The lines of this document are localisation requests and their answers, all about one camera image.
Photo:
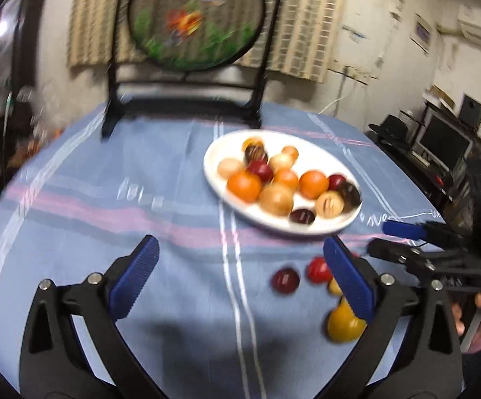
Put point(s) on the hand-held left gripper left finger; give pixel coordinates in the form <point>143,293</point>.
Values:
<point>134,276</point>

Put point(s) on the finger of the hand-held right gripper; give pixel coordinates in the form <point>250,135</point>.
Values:
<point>394,251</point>
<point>402,229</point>

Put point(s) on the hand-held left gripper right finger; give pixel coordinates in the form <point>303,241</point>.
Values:
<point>348,278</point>

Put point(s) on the small yellow plum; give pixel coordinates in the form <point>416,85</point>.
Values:
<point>334,288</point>

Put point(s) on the yellow pear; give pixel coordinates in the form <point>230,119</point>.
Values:
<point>340,326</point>

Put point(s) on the dark purple mangosteen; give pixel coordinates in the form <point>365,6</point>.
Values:
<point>350,196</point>

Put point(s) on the dark red plum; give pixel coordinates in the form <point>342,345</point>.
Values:
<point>303,216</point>
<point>285,280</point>

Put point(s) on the tan spotted pear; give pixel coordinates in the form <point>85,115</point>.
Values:
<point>330,204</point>

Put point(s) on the small orange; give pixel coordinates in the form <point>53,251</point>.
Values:
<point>314,183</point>
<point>286,178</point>

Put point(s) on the large tan pear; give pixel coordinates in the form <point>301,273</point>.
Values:
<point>276,200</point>

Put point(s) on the tan longan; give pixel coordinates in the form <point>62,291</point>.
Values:
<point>291,153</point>
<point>280,163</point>

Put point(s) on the large orange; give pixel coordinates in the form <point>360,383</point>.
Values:
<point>244,186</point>

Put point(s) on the dark passion fruit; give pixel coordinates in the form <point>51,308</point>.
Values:
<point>255,154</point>

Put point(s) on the white oval plate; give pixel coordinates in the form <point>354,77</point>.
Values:
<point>226,149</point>

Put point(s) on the black desk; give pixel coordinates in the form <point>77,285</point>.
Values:
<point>427,178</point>

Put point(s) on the blue plaid tablecloth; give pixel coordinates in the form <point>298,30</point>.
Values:
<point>99,224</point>

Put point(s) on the computer monitor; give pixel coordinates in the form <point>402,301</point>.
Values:
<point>446,137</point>

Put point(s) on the black hat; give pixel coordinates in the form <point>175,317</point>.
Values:
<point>388,129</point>

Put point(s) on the black speaker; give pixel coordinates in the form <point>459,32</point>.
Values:
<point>471,110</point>

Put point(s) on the cardboard box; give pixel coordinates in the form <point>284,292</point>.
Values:
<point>438,96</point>

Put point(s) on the pale longan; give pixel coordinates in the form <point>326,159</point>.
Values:
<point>230,167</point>

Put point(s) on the beige checked curtain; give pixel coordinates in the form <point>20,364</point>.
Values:
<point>307,29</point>

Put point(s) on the round embroidered screen with stand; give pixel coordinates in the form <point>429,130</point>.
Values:
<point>194,16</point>

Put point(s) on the framed wall picture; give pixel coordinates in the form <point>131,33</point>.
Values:
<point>423,33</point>

